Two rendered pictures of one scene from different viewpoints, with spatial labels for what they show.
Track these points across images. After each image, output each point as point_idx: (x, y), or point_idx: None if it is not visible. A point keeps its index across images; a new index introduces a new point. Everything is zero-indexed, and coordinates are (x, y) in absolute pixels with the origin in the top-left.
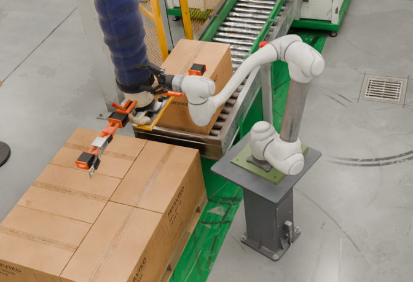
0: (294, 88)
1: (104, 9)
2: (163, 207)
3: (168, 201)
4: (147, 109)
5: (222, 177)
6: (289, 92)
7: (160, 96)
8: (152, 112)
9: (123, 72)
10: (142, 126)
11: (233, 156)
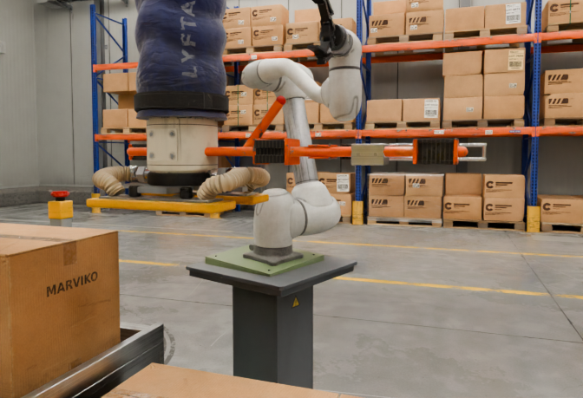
0: (304, 107)
1: None
2: (321, 394)
3: (304, 388)
4: None
5: (295, 290)
6: (298, 115)
7: None
8: None
9: (218, 56)
10: (259, 195)
11: (257, 276)
